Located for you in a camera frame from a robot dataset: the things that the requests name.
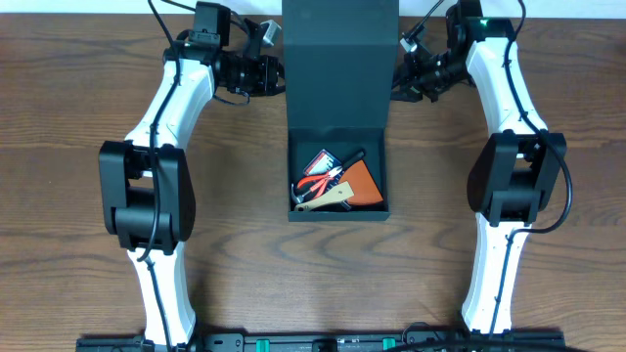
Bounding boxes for clear precision screwdriver set case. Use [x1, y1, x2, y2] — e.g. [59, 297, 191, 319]
[303, 149, 341, 176]

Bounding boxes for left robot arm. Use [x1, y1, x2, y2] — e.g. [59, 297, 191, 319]
[98, 1, 286, 351]

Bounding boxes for red black handled pliers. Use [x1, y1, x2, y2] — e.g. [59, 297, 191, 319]
[297, 166, 342, 198]

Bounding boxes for dark green gift box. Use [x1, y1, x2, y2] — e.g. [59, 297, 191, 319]
[282, 0, 399, 195]

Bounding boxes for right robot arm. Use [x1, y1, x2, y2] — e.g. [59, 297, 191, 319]
[391, 0, 573, 335]

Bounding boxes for orange scraper with wooden handle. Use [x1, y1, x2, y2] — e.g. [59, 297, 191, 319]
[294, 160, 383, 212]

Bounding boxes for red black handled hammer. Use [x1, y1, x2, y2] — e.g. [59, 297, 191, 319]
[291, 149, 366, 204]

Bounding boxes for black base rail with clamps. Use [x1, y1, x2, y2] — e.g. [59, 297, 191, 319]
[75, 323, 567, 352]

